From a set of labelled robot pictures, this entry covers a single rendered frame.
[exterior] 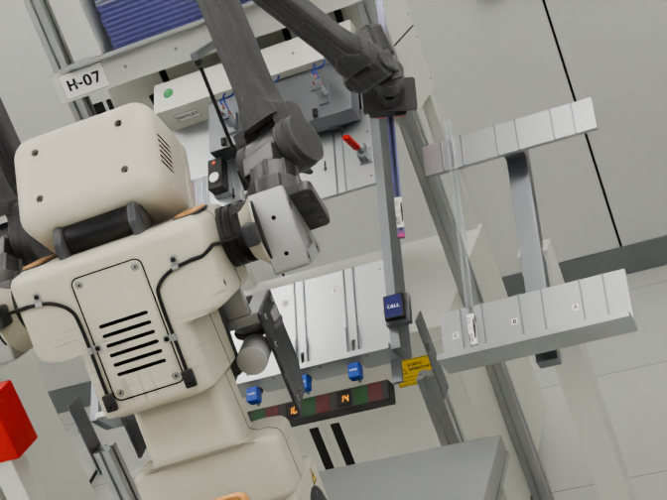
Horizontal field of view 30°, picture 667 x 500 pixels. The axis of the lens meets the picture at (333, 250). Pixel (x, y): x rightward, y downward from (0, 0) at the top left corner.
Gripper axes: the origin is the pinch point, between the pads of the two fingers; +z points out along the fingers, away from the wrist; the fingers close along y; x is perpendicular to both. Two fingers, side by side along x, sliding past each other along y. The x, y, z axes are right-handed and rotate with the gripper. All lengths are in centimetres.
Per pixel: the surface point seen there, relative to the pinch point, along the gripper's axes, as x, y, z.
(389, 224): 19.0, 1.9, 12.2
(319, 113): -8.4, 14.6, 17.3
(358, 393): 53, 11, 10
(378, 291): 32.7, 5.2, 11.2
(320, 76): -17.5, 13.9, 19.0
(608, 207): -32, -73, 178
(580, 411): 59, -32, 16
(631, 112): -57, -81, 157
